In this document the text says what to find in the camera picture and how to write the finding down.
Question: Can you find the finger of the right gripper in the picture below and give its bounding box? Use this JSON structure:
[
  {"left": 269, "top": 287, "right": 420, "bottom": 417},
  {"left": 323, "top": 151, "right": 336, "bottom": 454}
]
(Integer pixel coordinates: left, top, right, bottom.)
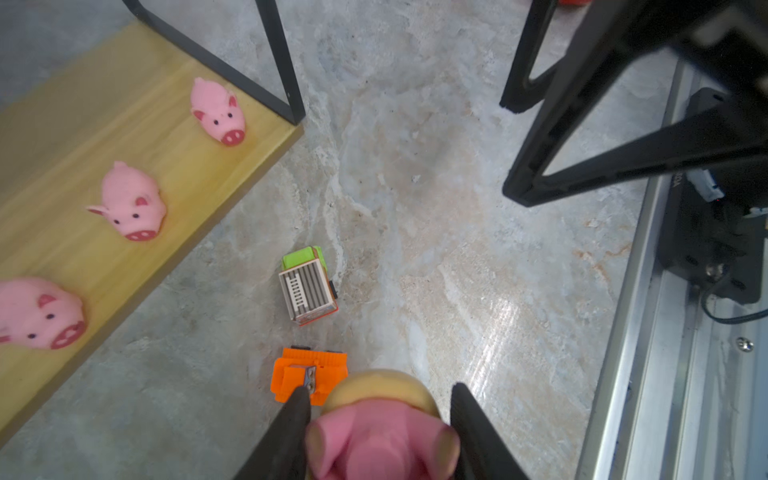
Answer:
[{"left": 499, "top": 0, "right": 571, "bottom": 115}]

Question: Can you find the orange toy truck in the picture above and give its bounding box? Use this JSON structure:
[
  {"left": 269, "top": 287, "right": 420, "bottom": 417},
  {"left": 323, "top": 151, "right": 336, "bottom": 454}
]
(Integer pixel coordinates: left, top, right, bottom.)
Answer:
[{"left": 270, "top": 347, "right": 349, "bottom": 406}]

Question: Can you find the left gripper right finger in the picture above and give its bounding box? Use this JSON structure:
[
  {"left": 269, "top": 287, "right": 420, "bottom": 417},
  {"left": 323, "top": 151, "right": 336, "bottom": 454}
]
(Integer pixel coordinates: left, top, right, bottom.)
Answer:
[{"left": 450, "top": 383, "right": 529, "bottom": 480}]

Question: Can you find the pink bear donut toy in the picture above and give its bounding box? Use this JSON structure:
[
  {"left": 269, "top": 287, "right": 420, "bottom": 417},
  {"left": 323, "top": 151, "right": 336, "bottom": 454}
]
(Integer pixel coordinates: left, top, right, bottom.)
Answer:
[{"left": 304, "top": 369, "right": 461, "bottom": 479}]

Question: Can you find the green box toy truck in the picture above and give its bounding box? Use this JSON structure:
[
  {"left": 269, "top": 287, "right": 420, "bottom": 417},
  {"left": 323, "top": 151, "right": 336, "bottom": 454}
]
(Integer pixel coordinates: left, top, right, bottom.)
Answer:
[{"left": 278, "top": 246, "right": 338, "bottom": 326}]

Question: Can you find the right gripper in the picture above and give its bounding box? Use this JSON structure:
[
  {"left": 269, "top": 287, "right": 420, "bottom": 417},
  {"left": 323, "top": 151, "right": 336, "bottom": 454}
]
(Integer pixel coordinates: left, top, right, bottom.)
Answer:
[{"left": 502, "top": 0, "right": 768, "bottom": 211}]

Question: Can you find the wooden three-tier shelf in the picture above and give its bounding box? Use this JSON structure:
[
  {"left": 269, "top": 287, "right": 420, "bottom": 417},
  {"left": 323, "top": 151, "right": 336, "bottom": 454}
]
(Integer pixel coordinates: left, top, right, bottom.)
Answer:
[{"left": 1, "top": 1, "right": 305, "bottom": 440}]

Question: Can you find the pink pig toy on shelf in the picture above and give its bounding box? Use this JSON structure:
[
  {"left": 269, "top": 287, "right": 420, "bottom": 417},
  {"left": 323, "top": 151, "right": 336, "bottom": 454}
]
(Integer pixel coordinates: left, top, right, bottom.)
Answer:
[{"left": 190, "top": 77, "right": 246, "bottom": 146}]

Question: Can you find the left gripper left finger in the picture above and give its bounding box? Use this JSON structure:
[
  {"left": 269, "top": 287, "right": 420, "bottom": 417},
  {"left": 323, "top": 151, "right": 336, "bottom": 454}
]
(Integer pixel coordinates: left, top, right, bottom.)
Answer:
[{"left": 234, "top": 386, "right": 311, "bottom": 480}]

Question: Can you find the pink pig toy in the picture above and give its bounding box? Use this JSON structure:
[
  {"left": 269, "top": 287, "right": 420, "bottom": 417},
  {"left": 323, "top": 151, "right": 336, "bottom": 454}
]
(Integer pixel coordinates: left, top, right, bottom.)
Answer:
[
  {"left": 1, "top": 277, "right": 87, "bottom": 350},
  {"left": 86, "top": 161, "right": 167, "bottom": 242},
  {"left": 190, "top": 77, "right": 246, "bottom": 146}
]

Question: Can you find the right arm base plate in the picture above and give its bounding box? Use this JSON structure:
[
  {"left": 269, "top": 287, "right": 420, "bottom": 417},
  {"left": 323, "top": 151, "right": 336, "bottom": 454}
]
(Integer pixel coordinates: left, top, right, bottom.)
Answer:
[{"left": 657, "top": 154, "right": 767, "bottom": 305}]

